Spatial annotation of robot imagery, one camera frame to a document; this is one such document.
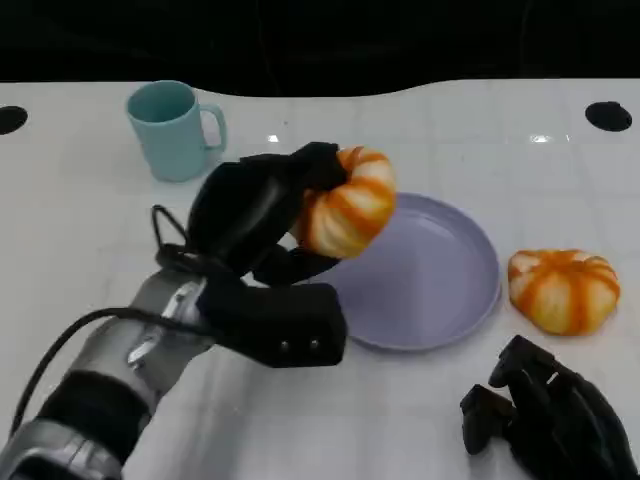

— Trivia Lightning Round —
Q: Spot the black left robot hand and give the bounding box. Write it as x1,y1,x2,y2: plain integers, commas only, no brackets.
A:
186,141,349,287

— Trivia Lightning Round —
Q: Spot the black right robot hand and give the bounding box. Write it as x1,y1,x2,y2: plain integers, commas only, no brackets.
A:
459,334,637,480

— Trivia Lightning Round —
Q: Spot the orange white toy bread roll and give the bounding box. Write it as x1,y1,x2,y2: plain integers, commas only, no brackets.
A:
507,248,622,336
292,145,398,260

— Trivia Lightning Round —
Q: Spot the pale green mug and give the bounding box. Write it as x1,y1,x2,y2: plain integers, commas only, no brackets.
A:
124,79,229,184

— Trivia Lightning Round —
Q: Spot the lilac plate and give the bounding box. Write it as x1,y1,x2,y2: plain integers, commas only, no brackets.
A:
299,192,502,354

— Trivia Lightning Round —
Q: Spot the looped black wrist cable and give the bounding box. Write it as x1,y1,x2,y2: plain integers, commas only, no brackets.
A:
151,204,246,275

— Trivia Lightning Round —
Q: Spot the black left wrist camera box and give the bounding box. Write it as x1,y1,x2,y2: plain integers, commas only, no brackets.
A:
197,277,348,369

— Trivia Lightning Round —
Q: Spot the long black arm cable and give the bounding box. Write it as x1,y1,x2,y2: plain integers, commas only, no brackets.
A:
8,306,214,437

